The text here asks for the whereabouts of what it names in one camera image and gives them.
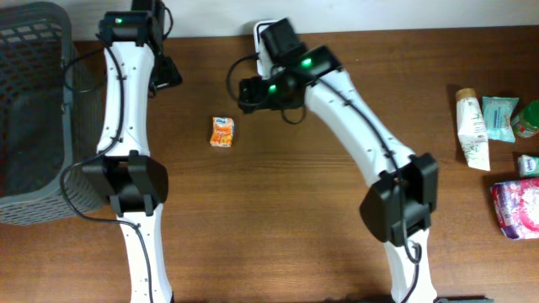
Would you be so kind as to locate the red purple tissue pack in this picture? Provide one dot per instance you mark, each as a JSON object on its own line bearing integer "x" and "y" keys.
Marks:
{"x": 516, "y": 207}

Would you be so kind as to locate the teal tissue pack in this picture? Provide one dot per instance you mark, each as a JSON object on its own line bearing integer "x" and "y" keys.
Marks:
{"x": 528, "y": 166}

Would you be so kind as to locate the orange tissue pack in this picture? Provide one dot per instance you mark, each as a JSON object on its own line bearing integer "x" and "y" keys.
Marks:
{"x": 222, "y": 132}

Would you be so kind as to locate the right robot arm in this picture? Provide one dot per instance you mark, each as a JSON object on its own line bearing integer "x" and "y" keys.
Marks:
{"x": 402, "y": 186}

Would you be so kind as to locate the green wet wipes pack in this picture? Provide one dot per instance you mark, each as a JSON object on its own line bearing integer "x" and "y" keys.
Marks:
{"x": 497, "y": 113}

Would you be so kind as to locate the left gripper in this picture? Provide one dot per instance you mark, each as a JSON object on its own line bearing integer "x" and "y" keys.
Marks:
{"x": 171, "y": 76}

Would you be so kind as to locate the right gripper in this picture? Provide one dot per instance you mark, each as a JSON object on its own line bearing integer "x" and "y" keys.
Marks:
{"x": 253, "y": 92}

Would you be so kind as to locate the grey plastic mesh basket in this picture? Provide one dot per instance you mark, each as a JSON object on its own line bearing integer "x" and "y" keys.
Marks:
{"x": 45, "y": 127}

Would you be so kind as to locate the white tube with cork cap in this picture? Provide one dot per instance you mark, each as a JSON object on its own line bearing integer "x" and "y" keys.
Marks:
{"x": 471, "y": 129}

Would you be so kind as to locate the green lid jar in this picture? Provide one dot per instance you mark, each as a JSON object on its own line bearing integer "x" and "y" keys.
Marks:
{"x": 525, "y": 123}

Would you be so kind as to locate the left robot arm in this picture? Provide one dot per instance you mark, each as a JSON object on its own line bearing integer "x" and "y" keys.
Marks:
{"x": 123, "y": 171}

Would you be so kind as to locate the white barcode scanner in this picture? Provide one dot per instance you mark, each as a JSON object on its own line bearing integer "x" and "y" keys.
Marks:
{"x": 264, "y": 63}

